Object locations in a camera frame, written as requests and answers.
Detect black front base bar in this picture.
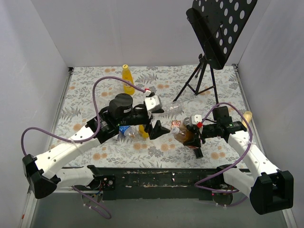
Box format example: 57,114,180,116
60,167,252,201

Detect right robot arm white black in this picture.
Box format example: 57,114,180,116
183,103,294,215

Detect yellow honey pomelo bottle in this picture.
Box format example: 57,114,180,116
138,125,149,139

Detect beige cone object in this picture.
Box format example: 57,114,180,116
242,111,253,128

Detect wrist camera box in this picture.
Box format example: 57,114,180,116
189,114,203,128
144,95,162,113

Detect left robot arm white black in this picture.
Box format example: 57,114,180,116
22,93,170,199

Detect tall yellow juice bottle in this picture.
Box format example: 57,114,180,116
122,64,135,95

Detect clear crushed plastic bottle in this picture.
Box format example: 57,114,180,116
162,101,184,116

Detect brown tea bottle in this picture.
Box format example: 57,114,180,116
173,127,194,143

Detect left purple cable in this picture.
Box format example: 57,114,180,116
20,76,152,219

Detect white tea bottle cap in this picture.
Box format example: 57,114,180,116
171,127,180,135

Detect blue label crushed water bottle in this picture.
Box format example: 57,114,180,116
115,126,137,141

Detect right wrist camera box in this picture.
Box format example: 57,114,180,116
189,114,203,128

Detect floral patterned table mat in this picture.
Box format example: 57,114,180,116
55,65,246,168

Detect black perforated music stand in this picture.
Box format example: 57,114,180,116
181,0,257,98

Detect red owl wooden block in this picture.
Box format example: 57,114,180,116
171,120,182,127

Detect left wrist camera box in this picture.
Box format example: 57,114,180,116
144,95,162,113

